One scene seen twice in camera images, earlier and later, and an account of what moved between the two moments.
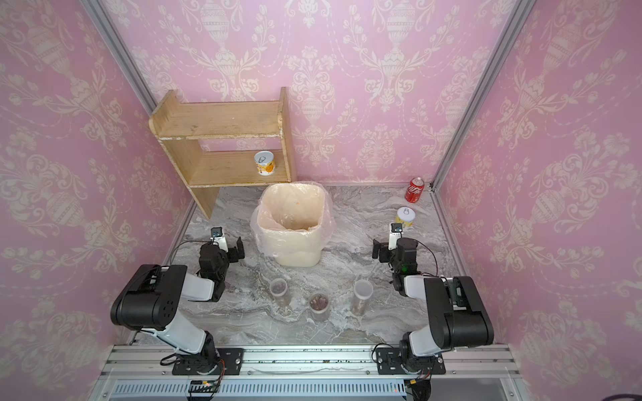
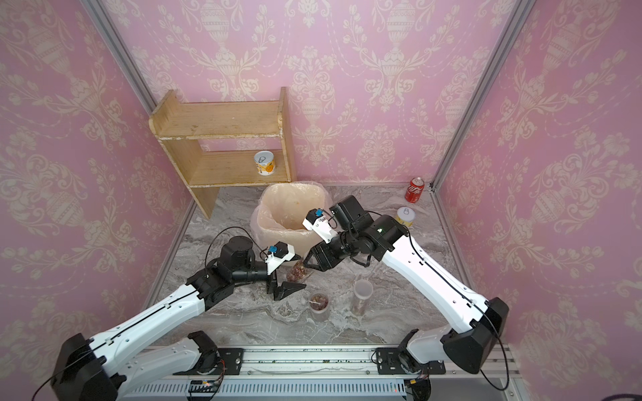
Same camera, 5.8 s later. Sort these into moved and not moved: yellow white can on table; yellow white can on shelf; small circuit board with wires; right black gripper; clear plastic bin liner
Moved: right black gripper
Not moved: yellow white can on table; clear plastic bin liner; yellow white can on shelf; small circuit board with wires
